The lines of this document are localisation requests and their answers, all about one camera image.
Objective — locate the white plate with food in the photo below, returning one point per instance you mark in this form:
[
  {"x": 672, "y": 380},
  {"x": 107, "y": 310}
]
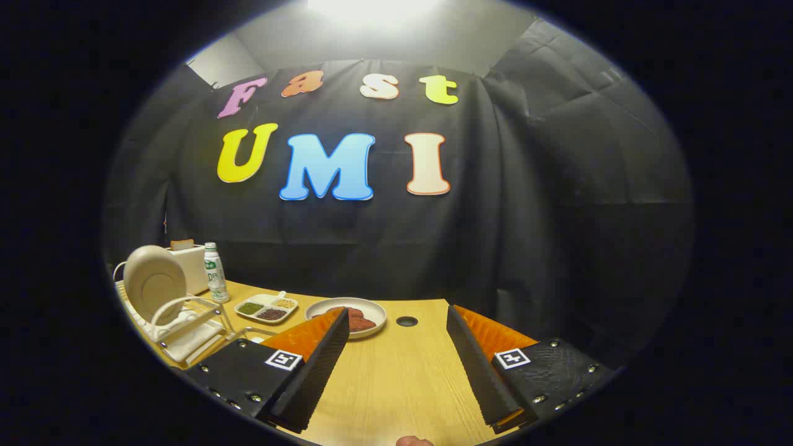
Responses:
[{"x": 373, "y": 308}]

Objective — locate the reddish brown meat slices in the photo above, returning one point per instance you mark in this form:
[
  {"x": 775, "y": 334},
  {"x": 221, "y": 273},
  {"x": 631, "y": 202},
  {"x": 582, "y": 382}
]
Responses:
[{"x": 362, "y": 321}]

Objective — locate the black backdrop cloth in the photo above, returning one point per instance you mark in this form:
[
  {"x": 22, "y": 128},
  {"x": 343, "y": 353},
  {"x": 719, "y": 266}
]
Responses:
[{"x": 557, "y": 217}]

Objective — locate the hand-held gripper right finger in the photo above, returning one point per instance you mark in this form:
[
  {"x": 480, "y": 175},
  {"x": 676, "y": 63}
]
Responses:
[{"x": 480, "y": 371}]

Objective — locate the beige plate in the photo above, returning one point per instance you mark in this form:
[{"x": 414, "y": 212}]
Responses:
[{"x": 155, "y": 282}]

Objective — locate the white divided snack dish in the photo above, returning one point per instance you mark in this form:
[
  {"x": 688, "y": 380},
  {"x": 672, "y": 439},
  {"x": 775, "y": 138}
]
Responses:
[{"x": 266, "y": 308}]

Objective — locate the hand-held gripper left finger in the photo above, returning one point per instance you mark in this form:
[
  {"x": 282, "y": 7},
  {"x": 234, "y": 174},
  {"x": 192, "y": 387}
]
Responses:
[{"x": 322, "y": 371}]

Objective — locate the white bottle with green label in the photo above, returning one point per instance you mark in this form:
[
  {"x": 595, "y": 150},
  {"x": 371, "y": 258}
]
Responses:
[{"x": 217, "y": 279}]

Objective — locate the white toaster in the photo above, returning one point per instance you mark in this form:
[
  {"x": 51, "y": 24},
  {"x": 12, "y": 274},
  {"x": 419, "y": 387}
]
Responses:
[{"x": 195, "y": 269}]

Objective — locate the brown toast slice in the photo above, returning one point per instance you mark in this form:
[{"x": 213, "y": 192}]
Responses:
[{"x": 182, "y": 244}]

